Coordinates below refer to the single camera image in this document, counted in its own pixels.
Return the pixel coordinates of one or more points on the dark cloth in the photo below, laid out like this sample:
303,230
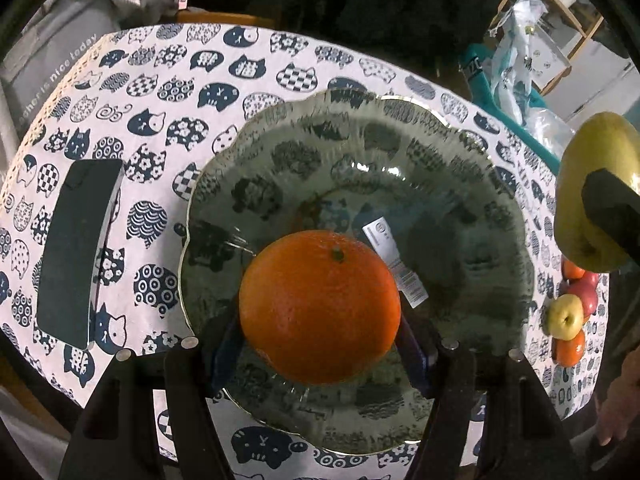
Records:
400,5

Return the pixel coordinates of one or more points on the large orange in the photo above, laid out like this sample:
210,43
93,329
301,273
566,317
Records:
320,310

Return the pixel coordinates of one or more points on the teal plastic basket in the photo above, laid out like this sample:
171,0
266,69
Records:
480,90

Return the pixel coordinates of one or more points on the scalloped glass plate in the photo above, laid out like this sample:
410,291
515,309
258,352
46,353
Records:
300,170

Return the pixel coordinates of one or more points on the person's right hand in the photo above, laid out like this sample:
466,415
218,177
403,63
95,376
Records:
620,405

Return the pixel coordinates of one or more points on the wooden shelf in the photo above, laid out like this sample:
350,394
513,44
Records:
587,30

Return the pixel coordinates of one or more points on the cat print tablecloth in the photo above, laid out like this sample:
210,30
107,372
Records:
160,85

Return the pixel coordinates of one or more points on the grey hooded sweatshirt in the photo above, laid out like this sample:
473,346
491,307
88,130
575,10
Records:
55,45

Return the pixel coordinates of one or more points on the small orange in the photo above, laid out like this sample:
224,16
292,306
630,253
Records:
572,269
571,349

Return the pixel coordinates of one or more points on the black smartphone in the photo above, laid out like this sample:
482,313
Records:
75,255

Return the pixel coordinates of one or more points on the wooden chair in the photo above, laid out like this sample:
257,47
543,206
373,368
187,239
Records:
225,17

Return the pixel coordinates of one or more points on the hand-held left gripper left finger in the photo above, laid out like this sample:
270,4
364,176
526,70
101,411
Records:
227,352

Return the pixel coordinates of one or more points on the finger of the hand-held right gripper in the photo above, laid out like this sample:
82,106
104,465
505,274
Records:
612,205

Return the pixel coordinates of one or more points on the green pear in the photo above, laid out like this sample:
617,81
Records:
585,160

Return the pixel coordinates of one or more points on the yellow apple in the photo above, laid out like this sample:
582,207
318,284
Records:
564,316

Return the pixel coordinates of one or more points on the clear plastic bag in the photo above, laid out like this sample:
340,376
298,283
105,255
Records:
550,132

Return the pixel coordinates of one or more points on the printed white plastic bag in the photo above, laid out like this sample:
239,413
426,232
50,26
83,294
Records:
517,50

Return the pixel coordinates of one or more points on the red apple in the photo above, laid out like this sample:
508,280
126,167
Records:
587,294

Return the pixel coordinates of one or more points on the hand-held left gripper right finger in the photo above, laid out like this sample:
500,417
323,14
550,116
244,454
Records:
416,357

